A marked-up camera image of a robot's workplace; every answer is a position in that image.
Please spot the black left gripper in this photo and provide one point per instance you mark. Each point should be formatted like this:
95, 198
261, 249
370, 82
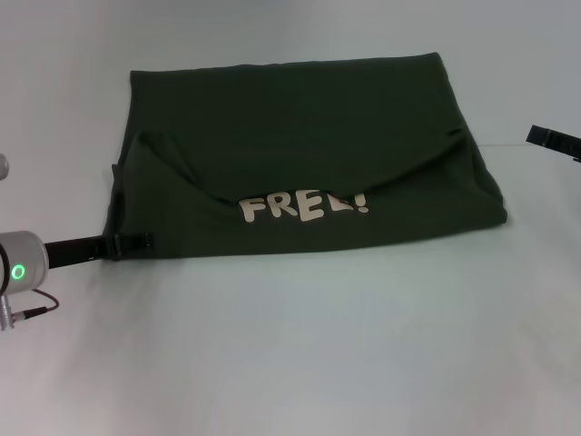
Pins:
77, 250

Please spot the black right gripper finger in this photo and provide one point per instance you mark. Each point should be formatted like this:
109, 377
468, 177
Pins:
551, 137

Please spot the dark green shirt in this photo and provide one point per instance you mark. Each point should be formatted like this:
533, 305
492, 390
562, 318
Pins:
295, 159

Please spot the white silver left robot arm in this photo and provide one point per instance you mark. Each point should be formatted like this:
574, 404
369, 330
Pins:
20, 265

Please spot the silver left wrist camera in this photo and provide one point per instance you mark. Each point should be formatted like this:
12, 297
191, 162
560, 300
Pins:
3, 166

